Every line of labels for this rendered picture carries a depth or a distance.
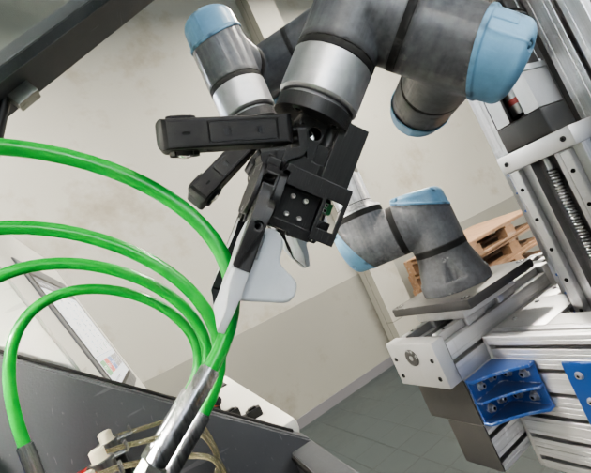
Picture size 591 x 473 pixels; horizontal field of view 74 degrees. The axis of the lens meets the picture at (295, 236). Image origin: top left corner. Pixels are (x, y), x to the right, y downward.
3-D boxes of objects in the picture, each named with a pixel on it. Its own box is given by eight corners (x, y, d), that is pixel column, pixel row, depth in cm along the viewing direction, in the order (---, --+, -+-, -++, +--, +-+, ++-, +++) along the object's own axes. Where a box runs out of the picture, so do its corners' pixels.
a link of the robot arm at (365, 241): (409, 254, 84) (312, 39, 92) (346, 280, 89) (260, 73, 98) (414, 252, 95) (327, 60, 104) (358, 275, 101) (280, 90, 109)
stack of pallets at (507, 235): (505, 296, 426) (471, 225, 431) (583, 286, 355) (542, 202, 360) (433, 346, 369) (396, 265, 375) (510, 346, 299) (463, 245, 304)
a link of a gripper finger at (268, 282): (284, 351, 30) (315, 240, 33) (210, 328, 29) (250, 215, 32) (273, 349, 33) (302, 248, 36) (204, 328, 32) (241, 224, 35)
